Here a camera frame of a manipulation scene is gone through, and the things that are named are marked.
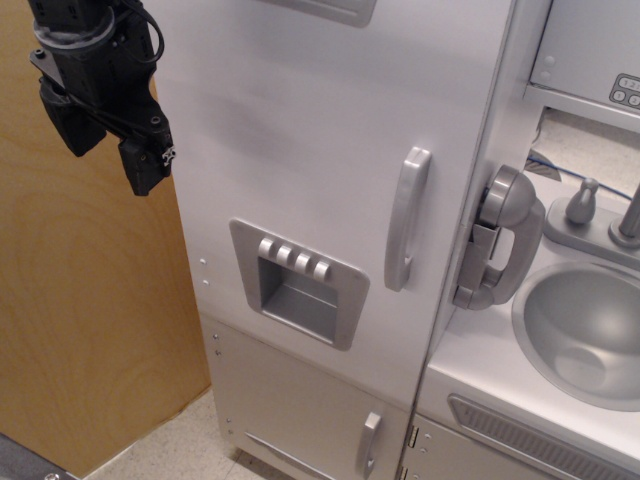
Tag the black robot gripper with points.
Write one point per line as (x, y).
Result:
(97, 59)

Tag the white toy fridge door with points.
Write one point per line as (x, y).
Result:
(299, 125)

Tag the grey fridge door handle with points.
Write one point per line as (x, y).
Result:
(410, 185)

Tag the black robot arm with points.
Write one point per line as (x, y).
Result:
(97, 60)

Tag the wooden plywood board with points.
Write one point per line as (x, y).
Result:
(100, 338)

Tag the grey ice dispenser panel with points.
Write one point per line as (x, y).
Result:
(297, 286)

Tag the white lower freezer door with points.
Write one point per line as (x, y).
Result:
(294, 416)

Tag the grey toy telephone handset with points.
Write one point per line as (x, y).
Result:
(502, 243)

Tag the metal door hinge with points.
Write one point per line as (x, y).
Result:
(412, 437)

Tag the grey toy faucet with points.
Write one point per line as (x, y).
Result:
(578, 223)

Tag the white toy kitchen cabinet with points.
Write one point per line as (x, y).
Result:
(475, 353)

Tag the grey toy sink basin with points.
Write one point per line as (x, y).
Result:
(578, 325)

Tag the grey vent grille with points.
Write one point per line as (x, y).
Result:
(543, 450)

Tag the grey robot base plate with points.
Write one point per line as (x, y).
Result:
(20, 463)

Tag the grey lower door handle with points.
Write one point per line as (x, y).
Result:
(365, 461)

